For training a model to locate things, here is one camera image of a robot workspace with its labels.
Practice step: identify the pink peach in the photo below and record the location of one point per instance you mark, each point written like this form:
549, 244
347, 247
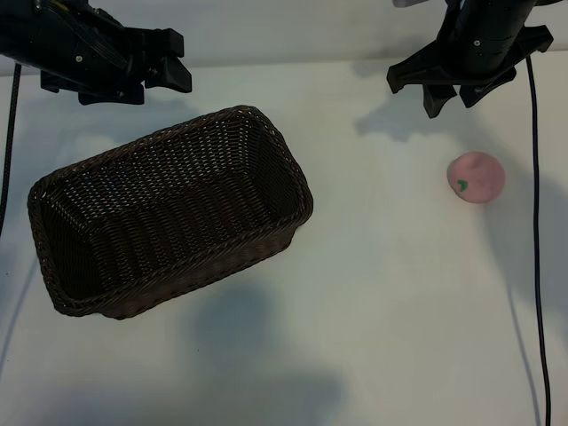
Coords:
475, 177

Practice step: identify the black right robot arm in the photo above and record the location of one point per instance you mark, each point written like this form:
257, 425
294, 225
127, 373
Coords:
492, 9

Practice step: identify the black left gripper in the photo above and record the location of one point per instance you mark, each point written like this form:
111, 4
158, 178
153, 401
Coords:
102, 62

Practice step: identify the dark brown wicker basket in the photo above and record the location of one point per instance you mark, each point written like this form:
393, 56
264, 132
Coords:
168, 213

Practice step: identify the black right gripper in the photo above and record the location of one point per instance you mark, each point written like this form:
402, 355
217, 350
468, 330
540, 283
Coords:
479, 49

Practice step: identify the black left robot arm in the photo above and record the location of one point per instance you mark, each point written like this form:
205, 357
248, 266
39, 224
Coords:
26, 31

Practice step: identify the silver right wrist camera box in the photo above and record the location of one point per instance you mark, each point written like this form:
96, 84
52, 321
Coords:
404, 2

